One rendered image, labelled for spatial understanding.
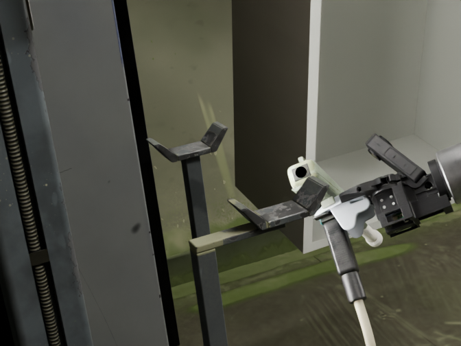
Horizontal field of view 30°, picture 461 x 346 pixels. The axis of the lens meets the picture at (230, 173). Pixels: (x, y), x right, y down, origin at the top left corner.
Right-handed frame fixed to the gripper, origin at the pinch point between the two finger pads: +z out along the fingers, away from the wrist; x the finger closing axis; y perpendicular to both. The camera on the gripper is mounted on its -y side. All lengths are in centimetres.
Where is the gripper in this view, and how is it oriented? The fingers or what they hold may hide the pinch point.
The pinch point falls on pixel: (324, 211)
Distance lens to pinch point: 144.8
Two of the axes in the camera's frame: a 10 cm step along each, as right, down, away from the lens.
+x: 3.7, 2.9, 8.8
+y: 2.5, 8.8, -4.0
